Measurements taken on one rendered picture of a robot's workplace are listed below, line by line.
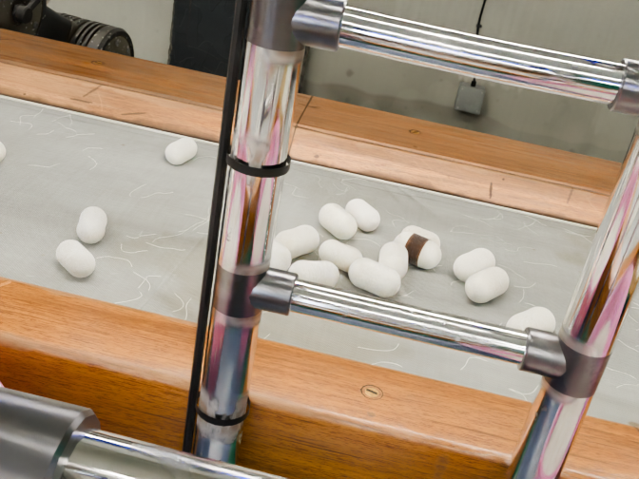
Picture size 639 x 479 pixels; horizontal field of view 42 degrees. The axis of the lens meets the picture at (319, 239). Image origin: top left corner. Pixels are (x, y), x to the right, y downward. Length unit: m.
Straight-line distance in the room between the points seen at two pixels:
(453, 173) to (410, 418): 0.36
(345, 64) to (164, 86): 1.94
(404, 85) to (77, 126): 2.04
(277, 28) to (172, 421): 0.22
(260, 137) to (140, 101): 0.47
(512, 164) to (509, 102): 1.97
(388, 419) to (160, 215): 0.27
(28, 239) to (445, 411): 0.30
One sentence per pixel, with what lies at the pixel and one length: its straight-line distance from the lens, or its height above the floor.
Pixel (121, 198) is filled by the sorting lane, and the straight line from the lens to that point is 0.65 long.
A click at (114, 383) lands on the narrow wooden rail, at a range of 0.44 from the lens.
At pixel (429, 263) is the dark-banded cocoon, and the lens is 0.61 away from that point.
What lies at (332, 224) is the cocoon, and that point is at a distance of 0.62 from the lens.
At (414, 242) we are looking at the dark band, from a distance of 0.61.
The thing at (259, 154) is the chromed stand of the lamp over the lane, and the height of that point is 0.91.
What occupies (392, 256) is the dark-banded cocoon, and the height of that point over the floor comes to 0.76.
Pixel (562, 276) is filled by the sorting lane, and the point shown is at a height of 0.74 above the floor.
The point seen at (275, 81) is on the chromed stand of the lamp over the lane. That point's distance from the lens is 0.32.
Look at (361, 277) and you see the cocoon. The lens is 0.56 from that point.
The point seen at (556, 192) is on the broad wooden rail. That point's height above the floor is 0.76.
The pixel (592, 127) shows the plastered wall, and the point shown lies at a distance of 2.81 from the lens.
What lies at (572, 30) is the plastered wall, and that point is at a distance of 2.71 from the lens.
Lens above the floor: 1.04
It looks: 28 degrees down
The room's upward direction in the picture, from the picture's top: 11 degrees clockwise
